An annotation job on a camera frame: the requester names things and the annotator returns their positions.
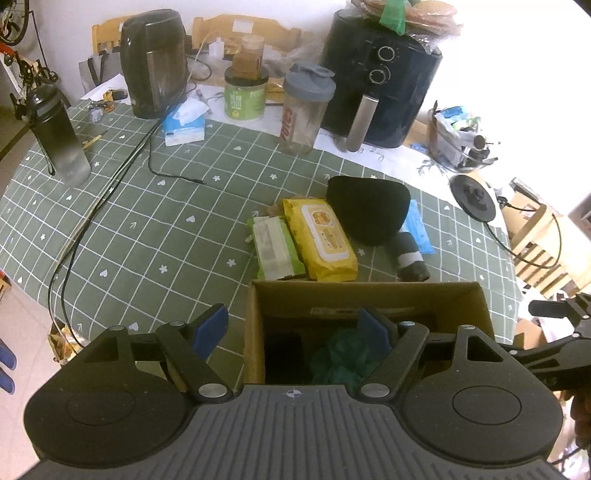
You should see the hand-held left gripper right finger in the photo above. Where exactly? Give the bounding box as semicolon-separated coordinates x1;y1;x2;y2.
355;307;497;402

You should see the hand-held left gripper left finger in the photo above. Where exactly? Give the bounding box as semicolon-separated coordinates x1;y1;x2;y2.
108;305;234;402

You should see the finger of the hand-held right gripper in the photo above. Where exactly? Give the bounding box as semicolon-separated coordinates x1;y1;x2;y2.
529;295;591;320
501;332;591;389

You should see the green cloth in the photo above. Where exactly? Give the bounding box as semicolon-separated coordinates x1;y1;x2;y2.
309;328;370;384

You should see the cardboard box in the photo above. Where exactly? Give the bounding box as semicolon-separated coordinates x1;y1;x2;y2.
243;279;497;386

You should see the black fabric roll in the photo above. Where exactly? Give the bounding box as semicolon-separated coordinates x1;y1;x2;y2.
392;232;431;282

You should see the green wet wipes pack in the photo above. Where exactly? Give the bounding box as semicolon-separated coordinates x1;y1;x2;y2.
247;215;308;282

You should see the yellow wet wipes pack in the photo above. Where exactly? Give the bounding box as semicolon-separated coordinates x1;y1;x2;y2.
283;198;358;282

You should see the blue plastic packet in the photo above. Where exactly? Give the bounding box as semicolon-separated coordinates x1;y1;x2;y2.
399;199;436;256

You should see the slatted wooden chair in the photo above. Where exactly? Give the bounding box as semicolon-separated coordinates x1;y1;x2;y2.
508;178;591;296

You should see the green checkered tablecloth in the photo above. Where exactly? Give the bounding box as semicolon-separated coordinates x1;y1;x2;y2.
0;85;525;365

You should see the black kettle base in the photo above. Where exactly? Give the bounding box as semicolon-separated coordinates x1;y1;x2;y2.
450;174;499;223

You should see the yellow snack bag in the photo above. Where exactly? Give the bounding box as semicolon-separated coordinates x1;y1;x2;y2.
48;323;86;365

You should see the white printed placemat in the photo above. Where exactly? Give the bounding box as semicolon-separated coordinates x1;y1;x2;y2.
314;129;462;185

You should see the blue tissue pack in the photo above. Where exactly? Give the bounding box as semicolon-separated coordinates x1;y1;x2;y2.
163;98;211;147

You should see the grey-lid shaker bottle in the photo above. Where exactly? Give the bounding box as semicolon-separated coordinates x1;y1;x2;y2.
278;64;336;157

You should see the green canister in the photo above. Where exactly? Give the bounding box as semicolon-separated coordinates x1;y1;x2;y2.
224;67;269;122

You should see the black air fryer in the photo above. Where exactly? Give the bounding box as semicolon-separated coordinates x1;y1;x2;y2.
318;9;443;149

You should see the black water bottle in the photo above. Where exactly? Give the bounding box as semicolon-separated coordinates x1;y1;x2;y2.
25;83;92;188

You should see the bunch of keys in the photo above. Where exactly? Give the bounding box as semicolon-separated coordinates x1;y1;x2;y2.
90;88;127;121

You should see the dark electric kettle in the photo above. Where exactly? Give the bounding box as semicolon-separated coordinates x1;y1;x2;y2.
120;9;190;120

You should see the brown jar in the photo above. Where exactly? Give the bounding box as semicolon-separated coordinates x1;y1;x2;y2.
232;34;265;79

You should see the grey bag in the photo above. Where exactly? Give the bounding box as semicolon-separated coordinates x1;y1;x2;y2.
78;51;123;95

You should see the clear plastic bag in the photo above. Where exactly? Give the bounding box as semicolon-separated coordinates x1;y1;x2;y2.
263;39;324;79

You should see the wide wooden chair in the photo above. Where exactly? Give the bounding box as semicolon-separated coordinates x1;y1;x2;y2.
191;14;303;51

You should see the small wooden chair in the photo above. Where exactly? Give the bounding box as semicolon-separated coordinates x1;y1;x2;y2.
91;17;139;56

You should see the bag of flatbreads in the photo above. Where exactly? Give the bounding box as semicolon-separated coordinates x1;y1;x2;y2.
348;0;462;47

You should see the green bag clip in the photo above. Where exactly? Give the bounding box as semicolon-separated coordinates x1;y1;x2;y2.
379;0;409;35

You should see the bicycle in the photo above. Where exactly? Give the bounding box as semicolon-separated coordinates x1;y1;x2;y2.
0;0;58;93

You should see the kettle base cord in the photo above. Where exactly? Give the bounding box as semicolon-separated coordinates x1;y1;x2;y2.
485;194;562;269

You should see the short black plug cable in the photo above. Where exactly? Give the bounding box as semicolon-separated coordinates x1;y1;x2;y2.
147;120;205;184

